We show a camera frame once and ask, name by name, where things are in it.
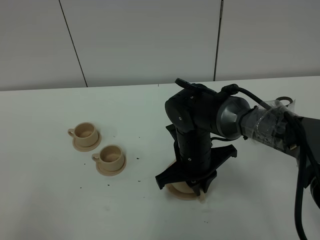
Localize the far beige teacup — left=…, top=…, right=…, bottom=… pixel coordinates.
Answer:
left=67, top=122, right=99, bottom=148

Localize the near beige cup saucer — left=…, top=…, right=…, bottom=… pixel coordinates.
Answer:
left=95, top=159, right=127, bottom=177

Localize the far beige cup saucer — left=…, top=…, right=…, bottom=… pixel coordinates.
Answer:
left=72, top=133, right=102, bottom=152

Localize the large beige teapot saucer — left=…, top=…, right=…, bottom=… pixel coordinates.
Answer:
left=166, top=184, right=198, bottom=201

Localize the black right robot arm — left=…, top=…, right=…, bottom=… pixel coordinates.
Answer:
left=155, top=89, right=302, bottom=196

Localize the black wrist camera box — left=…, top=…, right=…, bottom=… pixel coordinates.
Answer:
left=175, top=78, right=217, bottom=96

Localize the beige teapot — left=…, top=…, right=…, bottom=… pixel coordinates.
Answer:
left=166, top=162, right=208, bottom=204

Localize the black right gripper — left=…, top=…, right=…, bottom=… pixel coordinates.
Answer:
left=155, top=124, right=237, bottom=197

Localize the beige cup saucer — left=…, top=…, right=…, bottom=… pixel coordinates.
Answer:
left=72, top=133, right=102, bottom=152
left=95, top=159, right=127, bottom=177

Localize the beige teacup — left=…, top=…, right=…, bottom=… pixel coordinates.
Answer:
left=91, top=145, right=126, bottom=171
left=67, top=122, right=99, bottom=148

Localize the near beige teacup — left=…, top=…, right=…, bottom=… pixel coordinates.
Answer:
left=91, top=145, right=126, bottom=171

